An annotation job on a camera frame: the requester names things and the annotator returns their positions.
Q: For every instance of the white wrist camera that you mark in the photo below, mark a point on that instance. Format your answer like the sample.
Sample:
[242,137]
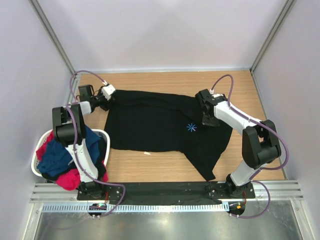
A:
[216,93]
[107,91]

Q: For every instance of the left aluminium frame post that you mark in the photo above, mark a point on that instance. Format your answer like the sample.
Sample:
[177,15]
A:
[51,33]

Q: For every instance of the right aluminium frame post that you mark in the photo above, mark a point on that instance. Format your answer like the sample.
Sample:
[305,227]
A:
[280,19]

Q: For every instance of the black t shirt blue logo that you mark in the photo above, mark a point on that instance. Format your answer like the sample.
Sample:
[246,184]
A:
[161,122]

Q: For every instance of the pink t shirt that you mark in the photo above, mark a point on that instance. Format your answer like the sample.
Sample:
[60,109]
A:
[70,180]

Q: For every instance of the slotted cable duct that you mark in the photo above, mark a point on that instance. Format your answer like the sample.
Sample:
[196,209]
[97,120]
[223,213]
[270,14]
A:
[89,207]

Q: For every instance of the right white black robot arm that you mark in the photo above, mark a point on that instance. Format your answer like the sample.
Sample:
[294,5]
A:
[260,145]

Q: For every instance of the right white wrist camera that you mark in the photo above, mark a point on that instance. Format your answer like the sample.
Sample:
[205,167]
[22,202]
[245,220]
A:
[216,93]

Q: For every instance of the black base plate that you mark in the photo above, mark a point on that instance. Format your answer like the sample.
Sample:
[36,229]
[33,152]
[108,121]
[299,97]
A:
[165,193]

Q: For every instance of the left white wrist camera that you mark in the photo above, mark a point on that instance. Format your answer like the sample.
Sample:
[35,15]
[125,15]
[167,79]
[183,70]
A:
[107,91]

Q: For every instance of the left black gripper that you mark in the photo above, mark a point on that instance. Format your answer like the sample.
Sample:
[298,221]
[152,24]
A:
[107,104]

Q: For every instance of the white laundry basket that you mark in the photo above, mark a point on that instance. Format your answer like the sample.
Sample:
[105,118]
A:
[48,135]

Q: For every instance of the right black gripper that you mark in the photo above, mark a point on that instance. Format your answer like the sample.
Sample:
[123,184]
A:
[206,122]

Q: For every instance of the aluminium frame post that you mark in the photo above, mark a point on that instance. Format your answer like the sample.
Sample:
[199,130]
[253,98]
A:
[51,33]
[280,19]

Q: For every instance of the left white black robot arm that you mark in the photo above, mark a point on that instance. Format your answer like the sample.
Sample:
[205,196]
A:
[70,131]

